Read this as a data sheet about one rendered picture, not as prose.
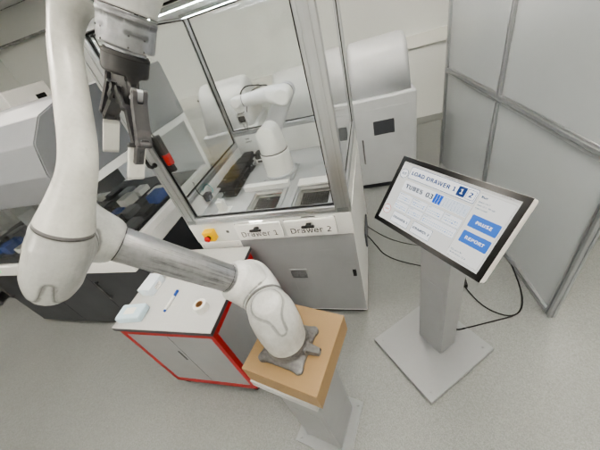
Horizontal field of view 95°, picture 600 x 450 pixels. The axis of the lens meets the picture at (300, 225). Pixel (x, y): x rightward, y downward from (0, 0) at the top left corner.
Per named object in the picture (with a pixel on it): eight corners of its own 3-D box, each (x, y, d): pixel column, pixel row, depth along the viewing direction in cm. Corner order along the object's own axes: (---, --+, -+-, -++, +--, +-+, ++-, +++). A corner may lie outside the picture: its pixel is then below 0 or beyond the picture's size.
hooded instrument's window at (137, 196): (124, 260, 168) (69, 199, 141) (-43, 267, 222) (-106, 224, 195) (206, 168, 253) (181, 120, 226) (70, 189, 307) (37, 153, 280)
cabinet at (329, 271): (370, 315, 198) (356, 233, 150) (243, 312, 229) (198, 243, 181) (370, 229, 269) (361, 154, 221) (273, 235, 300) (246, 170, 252)
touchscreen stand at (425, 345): (431, 404, 149) (443, 286, 88) (374, 341, 183) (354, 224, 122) (493, 350, 161) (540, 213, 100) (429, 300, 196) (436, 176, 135)
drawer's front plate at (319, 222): (337, 233, 151) (334, 218, 145) (287, 237, 160) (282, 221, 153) (337, 231, 153) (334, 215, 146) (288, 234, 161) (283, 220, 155)
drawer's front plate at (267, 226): (284, 237, 161) (279, 222, 154) (240, 239, 169) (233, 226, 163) (285, 235, 162) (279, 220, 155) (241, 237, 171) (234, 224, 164)
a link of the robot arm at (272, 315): (274, 369, 92) (251, 335, 79) (255, 329, 106) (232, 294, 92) (314, 341, 96) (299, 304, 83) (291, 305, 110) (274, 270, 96)
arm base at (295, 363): (312, 380, 91) (307, 373, 88) (257, 361, 102) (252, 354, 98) (329, 331, 103) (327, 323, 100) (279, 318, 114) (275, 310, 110)
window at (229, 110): (334, 204, 143) (280, -44, 86) (196, 217, 169) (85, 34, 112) (334, 203, 144) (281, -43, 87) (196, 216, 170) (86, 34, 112)
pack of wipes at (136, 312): (151, 306, 152) (145, 302, 149) (141, 322, 145) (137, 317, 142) (128, 308, 155) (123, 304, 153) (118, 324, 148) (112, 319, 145)
